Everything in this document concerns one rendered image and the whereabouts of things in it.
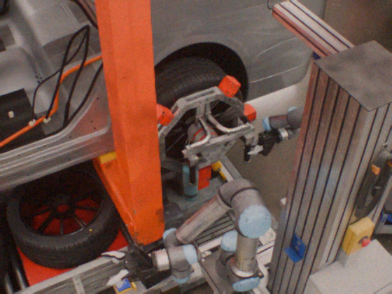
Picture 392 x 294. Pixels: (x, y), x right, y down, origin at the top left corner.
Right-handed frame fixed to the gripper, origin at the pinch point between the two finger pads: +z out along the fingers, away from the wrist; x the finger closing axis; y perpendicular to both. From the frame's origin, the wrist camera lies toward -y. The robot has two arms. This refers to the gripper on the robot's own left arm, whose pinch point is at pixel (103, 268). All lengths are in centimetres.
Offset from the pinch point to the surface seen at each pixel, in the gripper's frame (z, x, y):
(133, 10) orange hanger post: -27, 46, -78
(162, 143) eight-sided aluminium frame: -41, 94, 21
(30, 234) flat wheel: 40, 87, 62
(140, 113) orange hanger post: -26, 52, -30
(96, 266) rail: 6, 67, 77
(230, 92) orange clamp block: -81, 101, 0
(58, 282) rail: 28, 62, 77
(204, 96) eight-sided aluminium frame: -66, 100, -1
